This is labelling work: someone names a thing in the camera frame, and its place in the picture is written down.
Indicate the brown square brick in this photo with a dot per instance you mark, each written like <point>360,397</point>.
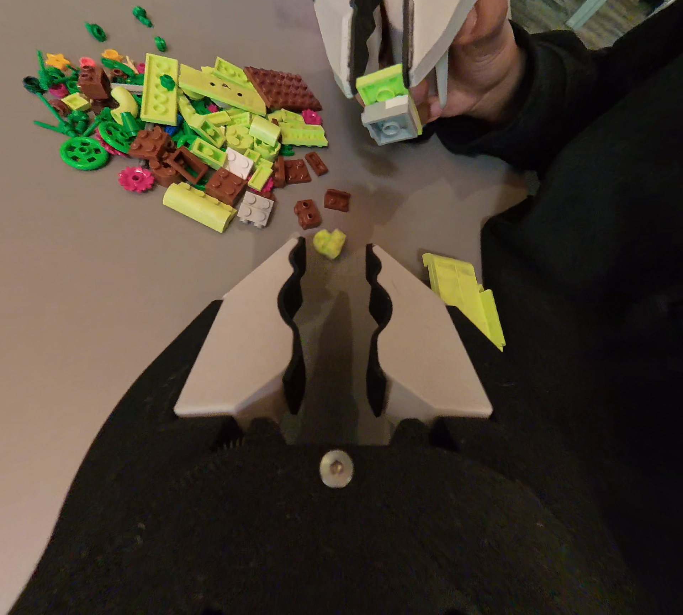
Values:
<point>227,185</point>

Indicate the lime curved slope piece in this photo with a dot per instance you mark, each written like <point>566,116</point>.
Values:
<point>197,207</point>

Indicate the person's right forearm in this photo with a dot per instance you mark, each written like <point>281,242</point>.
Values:
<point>555,108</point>

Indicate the person's black jacket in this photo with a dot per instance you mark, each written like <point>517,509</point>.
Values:
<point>613,305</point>

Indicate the large lime brick assembly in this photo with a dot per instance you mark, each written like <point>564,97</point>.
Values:
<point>464,295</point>

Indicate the person's right hand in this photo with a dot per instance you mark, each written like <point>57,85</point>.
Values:
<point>485,65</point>

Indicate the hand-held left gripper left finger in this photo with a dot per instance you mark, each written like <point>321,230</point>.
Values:
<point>240,359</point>

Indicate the pile of loose toy bricks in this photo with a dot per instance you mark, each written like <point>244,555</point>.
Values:
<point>187,108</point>

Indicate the small lime brown brick block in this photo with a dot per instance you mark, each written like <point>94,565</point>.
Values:
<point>387,113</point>

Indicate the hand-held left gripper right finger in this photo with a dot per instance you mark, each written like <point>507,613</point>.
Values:
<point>432,359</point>

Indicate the lime dome piece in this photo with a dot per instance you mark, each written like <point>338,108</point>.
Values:
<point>330,244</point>

